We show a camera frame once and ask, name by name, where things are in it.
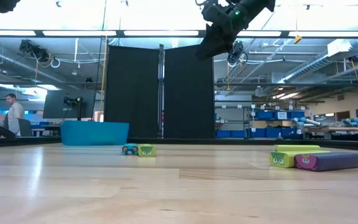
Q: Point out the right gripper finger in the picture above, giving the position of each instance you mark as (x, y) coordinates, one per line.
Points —
(213, 45)

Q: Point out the green toy block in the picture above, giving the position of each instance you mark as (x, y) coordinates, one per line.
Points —
(297, 148)
(286, 159)
(147, 151)

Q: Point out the teal toy block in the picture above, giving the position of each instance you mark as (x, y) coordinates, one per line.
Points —
(130, 149)

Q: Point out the purple toy block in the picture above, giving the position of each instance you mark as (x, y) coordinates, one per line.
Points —
(334, 161)

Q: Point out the black ceiling-hung device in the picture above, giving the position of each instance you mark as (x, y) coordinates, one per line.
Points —
(34, 49)
(238, 56)

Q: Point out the yellow hanging hook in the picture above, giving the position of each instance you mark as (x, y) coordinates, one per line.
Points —
(297, 39)

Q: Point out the grey metal shelf rack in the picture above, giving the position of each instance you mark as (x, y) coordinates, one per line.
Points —
(235, 107)

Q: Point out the black folding partition screen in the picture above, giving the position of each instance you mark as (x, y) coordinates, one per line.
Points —
(132, 93)

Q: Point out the blue storage bin white label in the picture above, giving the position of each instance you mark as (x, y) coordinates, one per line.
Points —
(281, 115)

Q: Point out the white ceiling unit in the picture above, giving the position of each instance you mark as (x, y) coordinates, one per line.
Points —
(343, 46)

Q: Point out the person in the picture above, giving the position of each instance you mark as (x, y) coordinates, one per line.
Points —
(14, 116)

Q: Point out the large dark display screen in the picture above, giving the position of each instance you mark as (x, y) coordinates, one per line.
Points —
(54, 107)

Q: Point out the blue ceiling device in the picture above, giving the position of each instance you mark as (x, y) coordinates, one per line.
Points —
(357, 57)

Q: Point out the grey office chair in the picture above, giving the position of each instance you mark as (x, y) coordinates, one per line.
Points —
(26, 130)

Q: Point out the blue plastic bin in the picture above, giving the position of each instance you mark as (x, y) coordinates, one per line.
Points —
(95, 132)

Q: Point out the wooden workbench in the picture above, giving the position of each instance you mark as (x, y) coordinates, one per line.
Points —
(346, 129)

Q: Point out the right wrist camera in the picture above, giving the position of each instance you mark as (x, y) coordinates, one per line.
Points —
(213, 14)

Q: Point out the silver ventilation duct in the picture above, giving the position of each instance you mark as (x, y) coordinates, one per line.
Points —
(36, 71)
(314, 63)

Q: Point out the black aluminium table frame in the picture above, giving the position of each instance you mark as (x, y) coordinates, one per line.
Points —
(26, 141)

